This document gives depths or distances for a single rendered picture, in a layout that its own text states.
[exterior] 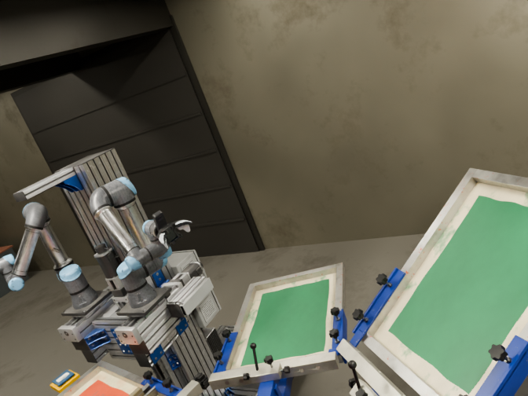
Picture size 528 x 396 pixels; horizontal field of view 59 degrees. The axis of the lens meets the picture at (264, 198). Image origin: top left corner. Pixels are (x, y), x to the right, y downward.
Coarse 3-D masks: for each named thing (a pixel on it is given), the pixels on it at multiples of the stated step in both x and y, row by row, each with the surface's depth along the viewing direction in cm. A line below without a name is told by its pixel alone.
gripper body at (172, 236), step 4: (168, 224) 207; (172, 224) 205; (160, 228) 207; (164, 228) 205; (168, 228) 204; (172, 228) 204; (156, 232) 211; (160, 232) 203; (168, 232) 204; (172, 232) 205; (176, 232) 206; (168, 236) 204; (172, 236) 205; (176, 236) 207; (180, 236) 210; (168, 240) 204; (172, 240) 205; (176, 240) 207; (172, 244) 205
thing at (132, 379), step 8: (96, 368) 255; (104, 368) 251; (112, 368) 247; (120, 368) 245; (80, 376) 252; (88, 376) 251; (120, 376) 239; (128, 376) 235; (136, 376) 233; (72, 384) 247; (80, 384) 248; (136, 384) 229; (64, 392) 243; (72, 392) 245
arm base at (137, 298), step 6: (138, 288) 241; (144, 288) 242; (150, 288) 246; (132, 294) 241; (138, 294) 241; (144, 294) 242; (150, 294) 244; (156, 294) 249; (132, 300) 242; (138, 300) 241; (144, 300) 241; (150, 300) 243; (132, 306) 243; (138, 306) 241
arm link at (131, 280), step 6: (120, 264) 244; (120, 270) 238; (126, 270) 237; (138, 270) 240; (144, 270) 242; (120, 276) 239; (126, 276) 238; (132, 276) 238; (138, 276) 240; (144, 276) 243; (126, 282) 239; (132, 282) 239; (138, 282) 240; (144, 282) 243; (126, 288) 241; (132, 288) 240
